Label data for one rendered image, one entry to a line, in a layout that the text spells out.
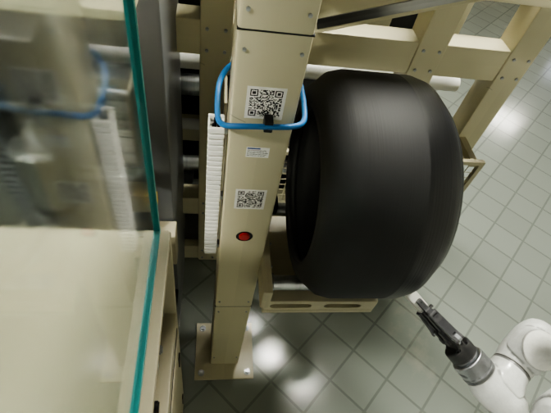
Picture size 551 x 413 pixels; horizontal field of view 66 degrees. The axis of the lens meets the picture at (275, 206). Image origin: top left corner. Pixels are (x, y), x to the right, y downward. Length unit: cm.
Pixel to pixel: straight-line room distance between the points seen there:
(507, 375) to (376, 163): 71
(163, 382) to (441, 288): 184
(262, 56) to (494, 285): 230
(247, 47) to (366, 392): 178
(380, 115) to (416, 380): 164
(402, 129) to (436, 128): 8
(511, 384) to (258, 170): 85
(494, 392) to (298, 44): 99
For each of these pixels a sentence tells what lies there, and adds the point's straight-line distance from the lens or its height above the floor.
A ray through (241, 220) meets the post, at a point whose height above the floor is 113.
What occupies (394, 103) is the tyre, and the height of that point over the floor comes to 149.
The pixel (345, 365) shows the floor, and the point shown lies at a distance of 222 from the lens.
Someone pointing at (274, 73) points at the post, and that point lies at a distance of 79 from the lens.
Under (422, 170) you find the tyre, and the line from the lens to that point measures 92.
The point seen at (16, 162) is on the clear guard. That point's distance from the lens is 27.
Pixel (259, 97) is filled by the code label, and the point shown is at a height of 152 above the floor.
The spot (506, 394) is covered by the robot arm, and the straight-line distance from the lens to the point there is 132.
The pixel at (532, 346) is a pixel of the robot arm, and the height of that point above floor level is 104.
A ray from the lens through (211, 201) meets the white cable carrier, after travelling 106.
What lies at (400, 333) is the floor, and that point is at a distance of 239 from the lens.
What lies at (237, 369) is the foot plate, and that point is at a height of 1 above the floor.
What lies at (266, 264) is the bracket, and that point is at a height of 95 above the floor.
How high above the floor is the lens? 201
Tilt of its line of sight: 50 degrees down
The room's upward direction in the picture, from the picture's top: 13 degrees clockwise
